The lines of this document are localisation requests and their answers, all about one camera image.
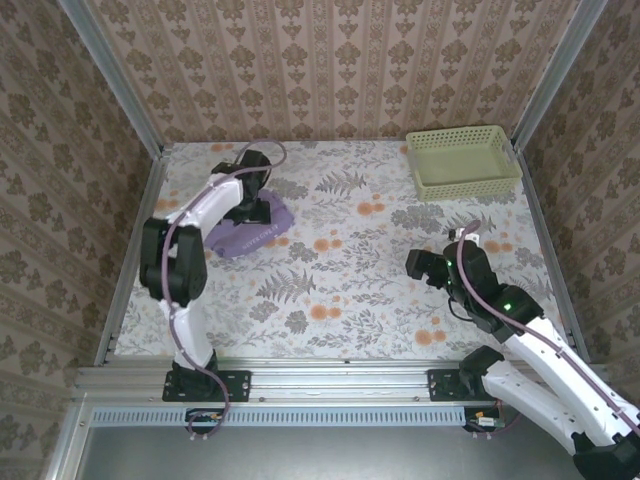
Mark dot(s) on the small black controller board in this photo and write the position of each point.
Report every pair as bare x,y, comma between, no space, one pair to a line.
205,417
482,421

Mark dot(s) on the purple t-shirt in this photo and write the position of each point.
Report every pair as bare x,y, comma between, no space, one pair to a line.
265,235

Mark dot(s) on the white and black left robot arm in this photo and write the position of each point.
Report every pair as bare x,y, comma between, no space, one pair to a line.
187,330

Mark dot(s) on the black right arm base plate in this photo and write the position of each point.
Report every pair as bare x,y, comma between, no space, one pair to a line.
442,385

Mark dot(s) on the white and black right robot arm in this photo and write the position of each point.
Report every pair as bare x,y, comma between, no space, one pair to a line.
550,360

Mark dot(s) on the floral tablecloth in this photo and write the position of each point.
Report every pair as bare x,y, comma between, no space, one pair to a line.
350,280

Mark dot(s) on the pale green plastic basket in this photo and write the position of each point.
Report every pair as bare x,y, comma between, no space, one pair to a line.
460,165

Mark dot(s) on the grey metal panel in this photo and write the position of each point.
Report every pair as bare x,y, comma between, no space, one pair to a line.
325,455

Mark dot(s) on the aluminium frame post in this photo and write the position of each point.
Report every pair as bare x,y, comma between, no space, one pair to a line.
117,80
556,75

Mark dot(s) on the aluminium table side rail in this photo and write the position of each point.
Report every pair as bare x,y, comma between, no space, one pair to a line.
119,310
542,225

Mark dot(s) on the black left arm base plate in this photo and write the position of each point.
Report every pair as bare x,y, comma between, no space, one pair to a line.
235,385

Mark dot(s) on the aluminium mounting rail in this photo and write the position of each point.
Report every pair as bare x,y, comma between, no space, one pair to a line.
340,380

